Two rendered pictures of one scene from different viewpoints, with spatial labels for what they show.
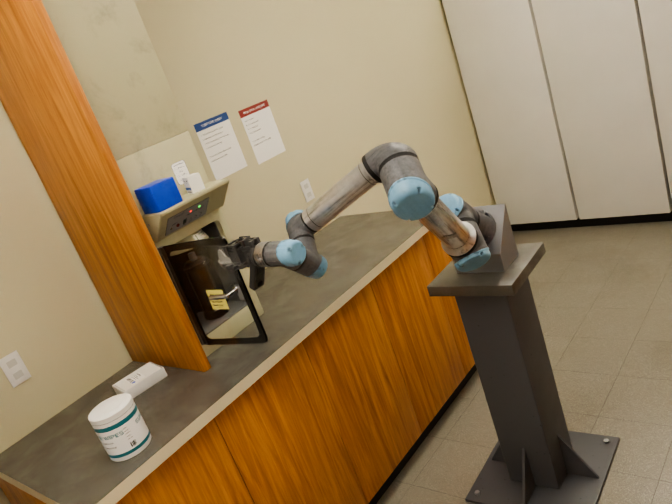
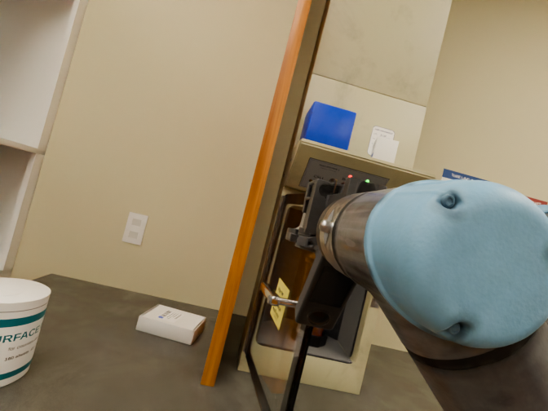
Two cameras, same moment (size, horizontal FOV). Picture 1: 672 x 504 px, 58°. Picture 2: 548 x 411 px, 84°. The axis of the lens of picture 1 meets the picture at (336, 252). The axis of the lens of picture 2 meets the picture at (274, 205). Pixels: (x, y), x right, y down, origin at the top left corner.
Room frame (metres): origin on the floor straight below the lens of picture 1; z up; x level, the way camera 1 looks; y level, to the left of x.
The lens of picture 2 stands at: (1.49, 0.09, 1.33)
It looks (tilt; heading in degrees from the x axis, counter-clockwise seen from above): 2 degrees up; 40
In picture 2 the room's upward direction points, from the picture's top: 14 degrees clockwise
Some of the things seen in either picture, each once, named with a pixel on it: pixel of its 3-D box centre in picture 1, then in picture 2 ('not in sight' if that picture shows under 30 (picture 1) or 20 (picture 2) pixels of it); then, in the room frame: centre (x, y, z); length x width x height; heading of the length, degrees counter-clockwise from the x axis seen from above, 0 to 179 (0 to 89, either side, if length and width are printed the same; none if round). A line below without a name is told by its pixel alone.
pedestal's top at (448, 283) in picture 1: (486, 269); not in sight; (2.01, -0.49, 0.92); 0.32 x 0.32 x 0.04; 47
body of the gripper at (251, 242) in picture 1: (247, 253); (338, 223); (1.79, 0.25, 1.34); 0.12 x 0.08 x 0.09; 45
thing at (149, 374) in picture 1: (139, 380); (173, 323); (2.04, 0.82, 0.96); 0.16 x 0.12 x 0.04; 126
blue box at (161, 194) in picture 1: (158, 195); (325, 131); (2.08, 0.50, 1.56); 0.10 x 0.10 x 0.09; 45
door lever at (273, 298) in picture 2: (222, 294); (278, 295); (1.92, 0.40, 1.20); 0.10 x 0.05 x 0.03; 54
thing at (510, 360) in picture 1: (517, 378); not in sight; (2.01, -0.49, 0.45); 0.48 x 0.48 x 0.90; 47
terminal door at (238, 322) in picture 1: (214, 294); (282, 291); (1.99, 0.44, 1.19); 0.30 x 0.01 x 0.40; 54
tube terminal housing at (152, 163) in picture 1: (178, 246); (323, 230); (2.28, 0.56, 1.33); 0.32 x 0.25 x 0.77; 135
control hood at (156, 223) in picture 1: (192, 209); (355, 180); (2.16, 0.43, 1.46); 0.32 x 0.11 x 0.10; 135
